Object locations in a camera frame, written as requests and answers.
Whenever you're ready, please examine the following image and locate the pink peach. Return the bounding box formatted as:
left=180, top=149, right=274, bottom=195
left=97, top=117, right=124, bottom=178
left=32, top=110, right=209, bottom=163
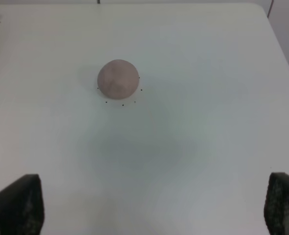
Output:
left=97, top=59, right=139, bottom=100

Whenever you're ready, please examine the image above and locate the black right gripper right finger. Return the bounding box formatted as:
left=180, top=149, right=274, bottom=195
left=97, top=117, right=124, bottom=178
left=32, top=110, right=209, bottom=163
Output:
left=264, top=172, right=289, bottom=235

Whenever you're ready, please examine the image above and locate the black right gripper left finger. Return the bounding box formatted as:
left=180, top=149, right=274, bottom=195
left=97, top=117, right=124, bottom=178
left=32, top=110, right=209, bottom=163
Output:
left=0, top=174, right=45, bottom=235

